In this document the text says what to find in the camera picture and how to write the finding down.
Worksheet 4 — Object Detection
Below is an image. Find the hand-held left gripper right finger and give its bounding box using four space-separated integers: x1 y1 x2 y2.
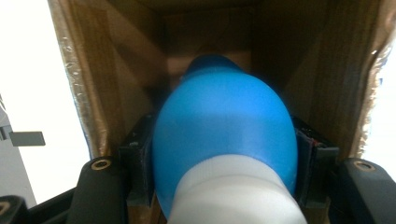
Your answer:
291 116 340 209

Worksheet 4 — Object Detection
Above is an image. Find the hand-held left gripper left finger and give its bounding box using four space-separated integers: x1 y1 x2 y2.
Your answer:
119 112 157 207

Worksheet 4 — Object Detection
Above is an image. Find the blue round bottle white cap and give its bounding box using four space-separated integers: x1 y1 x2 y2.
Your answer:
151 54 309 224

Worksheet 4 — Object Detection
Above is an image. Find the blue cardboard box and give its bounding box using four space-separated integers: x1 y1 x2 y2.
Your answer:
46 0 396 224

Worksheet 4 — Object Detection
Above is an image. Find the dark tape strip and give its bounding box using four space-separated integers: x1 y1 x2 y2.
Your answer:
8 131 47 147

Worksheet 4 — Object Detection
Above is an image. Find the white paper mat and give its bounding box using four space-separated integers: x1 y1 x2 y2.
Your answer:
0 0 396 206

